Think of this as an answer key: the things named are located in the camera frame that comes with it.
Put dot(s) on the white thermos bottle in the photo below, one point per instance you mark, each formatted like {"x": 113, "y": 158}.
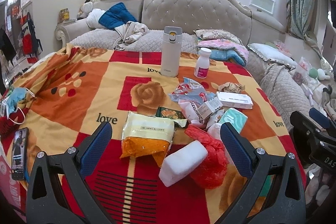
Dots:
{"x": 171, "y": 51}

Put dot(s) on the teal tissue pack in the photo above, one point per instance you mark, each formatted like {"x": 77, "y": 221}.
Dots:
{"x": 236, "y": 118}

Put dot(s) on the red plastic bag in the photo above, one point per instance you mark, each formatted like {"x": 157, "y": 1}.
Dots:
{"x": 211, "y": 172}

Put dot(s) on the white medicine box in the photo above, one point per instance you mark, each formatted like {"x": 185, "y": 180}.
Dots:
{"x": 235, "y": 100}

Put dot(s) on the beige tufted sofa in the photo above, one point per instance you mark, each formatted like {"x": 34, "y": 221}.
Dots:
{"x": 229, "y": 15}

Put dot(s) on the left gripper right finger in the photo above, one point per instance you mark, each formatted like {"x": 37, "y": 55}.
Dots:
{"x": 285, "y": 201}

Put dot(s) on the green snack wrapper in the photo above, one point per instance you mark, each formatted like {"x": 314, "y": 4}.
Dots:
{"x": 176, "y": 116}

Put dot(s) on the white foam block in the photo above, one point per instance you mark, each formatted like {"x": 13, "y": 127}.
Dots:
{"x": 181, "y": 163}

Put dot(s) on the clear blue plastic wrapper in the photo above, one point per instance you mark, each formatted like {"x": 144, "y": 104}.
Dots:
{"x": 191, "y": 90}

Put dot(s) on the beige paper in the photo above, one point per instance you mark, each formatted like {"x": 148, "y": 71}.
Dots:
{"x": 231, "y": 87}

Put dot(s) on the green white plush toy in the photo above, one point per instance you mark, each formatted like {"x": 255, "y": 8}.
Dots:
{"x": 318, "y": 74}

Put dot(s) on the beige crumpled clothing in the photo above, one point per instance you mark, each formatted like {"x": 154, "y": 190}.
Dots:
{"x": 129, "y": 33}

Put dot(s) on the black smartphone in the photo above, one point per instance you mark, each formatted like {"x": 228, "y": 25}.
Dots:
{"x": 19, "y": 154}

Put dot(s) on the plastic bag of snacks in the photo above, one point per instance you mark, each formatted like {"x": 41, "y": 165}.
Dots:
{"x": 301, "y": 72}

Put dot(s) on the small white grey box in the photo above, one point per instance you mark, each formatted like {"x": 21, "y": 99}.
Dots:
{"x": 210, "y": 107}

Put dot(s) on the white partition cabinet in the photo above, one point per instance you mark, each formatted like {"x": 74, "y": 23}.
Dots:
{"x": 45, "y": 17}

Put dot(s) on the orange red love blanket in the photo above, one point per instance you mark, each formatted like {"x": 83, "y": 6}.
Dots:
{"x": 77, "y": 89}

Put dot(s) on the pink blue folded blanket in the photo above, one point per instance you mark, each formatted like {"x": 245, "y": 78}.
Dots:
{"x": 224, "y": 46}

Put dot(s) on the blue face mask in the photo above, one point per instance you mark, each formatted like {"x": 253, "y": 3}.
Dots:
{"x": 12, "y": 103}

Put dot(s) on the yellow orange snack bag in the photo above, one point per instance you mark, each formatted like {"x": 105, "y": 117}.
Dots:
{"x": 147, "y": 136}

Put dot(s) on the white orange snack wrapper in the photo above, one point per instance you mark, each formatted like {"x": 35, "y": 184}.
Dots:
{"x": 193, "y": 113}

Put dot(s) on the white pink pill bottle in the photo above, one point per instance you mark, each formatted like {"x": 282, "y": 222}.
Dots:
{"x": 203, "y": 63}

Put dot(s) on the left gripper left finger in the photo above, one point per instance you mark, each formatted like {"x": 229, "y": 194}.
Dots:
{"x": 46, "y": 201}

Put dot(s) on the white frilled pillow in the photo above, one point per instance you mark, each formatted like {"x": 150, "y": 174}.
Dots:
{"x": 271, "y": 55}

